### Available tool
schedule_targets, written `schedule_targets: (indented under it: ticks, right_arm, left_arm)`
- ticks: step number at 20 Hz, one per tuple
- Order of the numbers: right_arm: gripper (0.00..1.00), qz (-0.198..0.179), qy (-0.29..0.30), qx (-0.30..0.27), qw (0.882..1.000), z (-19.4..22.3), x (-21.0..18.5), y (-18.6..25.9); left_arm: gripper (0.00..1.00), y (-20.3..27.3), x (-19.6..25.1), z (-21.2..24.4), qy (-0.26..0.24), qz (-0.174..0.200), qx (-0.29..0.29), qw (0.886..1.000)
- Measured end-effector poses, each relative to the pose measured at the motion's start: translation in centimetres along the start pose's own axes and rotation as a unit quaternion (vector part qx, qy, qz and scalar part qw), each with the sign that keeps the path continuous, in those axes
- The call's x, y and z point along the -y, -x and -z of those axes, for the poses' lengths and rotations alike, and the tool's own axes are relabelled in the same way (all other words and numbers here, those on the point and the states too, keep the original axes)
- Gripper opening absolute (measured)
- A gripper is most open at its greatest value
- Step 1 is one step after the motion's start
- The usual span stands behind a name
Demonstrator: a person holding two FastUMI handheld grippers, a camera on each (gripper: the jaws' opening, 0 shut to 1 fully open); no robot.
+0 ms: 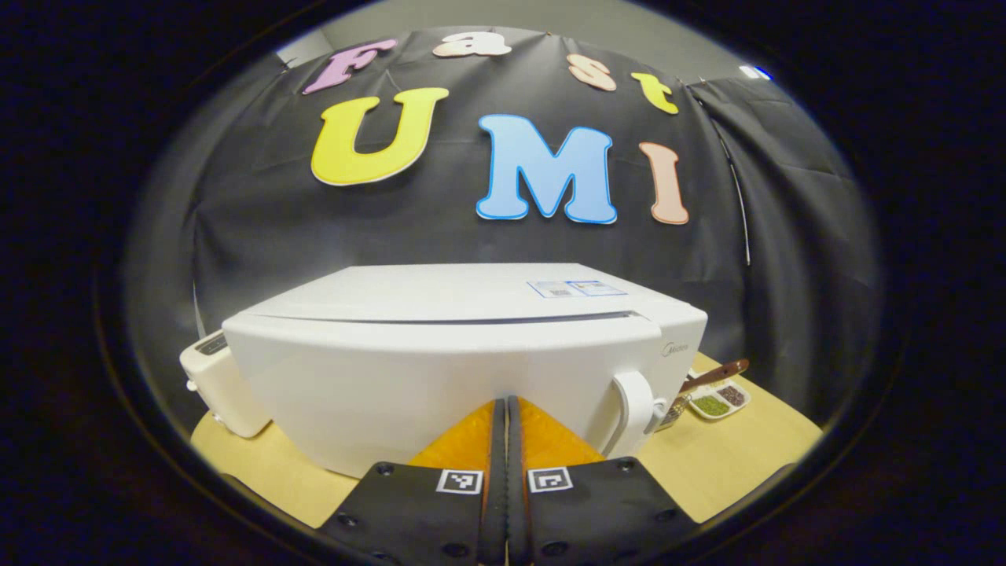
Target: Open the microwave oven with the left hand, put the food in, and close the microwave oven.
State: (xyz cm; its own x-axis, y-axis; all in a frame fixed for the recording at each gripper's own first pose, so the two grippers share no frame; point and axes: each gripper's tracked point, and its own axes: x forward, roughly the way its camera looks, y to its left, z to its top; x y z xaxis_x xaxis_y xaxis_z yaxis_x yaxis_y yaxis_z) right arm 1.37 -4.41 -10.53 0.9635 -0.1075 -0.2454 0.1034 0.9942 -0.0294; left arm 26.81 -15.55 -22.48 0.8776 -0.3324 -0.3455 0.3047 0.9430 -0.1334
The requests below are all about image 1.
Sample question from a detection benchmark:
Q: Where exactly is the white divided dish with beans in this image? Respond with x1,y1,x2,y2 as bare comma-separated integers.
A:
686,380,752,421

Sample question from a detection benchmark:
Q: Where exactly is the black backdrop cloth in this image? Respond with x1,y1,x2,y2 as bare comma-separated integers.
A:
130,28,885,441

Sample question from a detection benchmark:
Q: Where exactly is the white microwave oven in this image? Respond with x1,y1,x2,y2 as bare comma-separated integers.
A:
222,263,710,479

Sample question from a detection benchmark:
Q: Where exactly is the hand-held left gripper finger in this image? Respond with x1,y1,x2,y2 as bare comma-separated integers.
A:
507,395,700,566
318,397,506,566

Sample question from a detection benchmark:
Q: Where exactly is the white toaster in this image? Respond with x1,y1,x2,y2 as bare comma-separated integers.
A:
179,330,274,439

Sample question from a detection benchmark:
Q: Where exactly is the brown wooden spoon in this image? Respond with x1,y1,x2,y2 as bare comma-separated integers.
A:
677,359,751,395

